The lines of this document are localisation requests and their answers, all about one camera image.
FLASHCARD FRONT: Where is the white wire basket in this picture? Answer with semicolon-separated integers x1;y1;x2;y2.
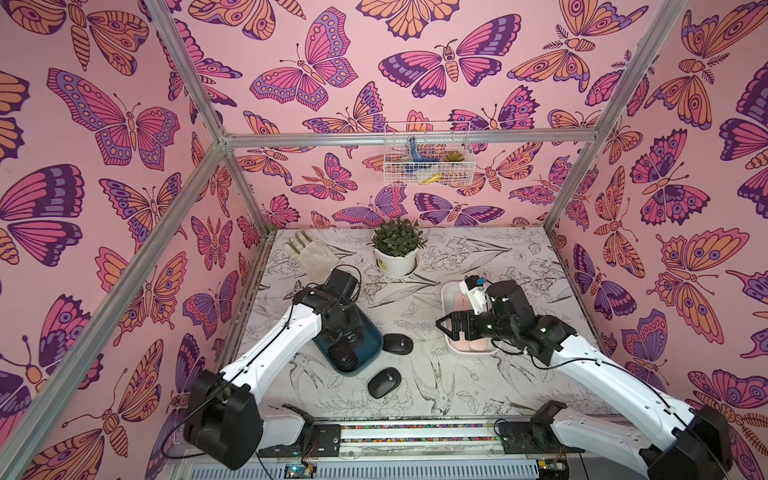
381;130;477;188

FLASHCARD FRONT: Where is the teal storage box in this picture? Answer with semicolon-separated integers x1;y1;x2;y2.
313;306;383;376

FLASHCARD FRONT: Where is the beige work glove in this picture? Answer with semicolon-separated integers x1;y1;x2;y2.
282;230;339;284

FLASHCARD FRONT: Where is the pink mouse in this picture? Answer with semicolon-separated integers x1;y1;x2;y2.
450;340;474;353

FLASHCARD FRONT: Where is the aluminium front rail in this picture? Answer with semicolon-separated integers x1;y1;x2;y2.
179;416;661;463

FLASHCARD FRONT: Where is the white storage box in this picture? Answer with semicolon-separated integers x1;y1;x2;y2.
436;281;498;358

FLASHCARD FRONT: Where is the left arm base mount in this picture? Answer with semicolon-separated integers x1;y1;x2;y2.
256;404;342;458

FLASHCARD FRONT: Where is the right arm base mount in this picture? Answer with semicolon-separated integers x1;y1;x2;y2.
493;400;567;454

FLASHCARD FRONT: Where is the potted green plant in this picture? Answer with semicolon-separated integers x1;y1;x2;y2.
372;219;426;277

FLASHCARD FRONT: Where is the black mouse bottom front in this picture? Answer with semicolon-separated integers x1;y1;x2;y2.
367;367;402;399

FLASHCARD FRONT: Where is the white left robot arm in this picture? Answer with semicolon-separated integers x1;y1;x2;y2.
183;264;364;470

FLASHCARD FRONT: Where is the blue toy in basket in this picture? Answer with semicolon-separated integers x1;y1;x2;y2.
406;137;441;174

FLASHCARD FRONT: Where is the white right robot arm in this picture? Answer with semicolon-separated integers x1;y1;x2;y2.
435;275;733;479

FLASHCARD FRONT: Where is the black mouse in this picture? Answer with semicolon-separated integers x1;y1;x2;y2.
367;367;402;399
382;333;414;356
329;343;358;373

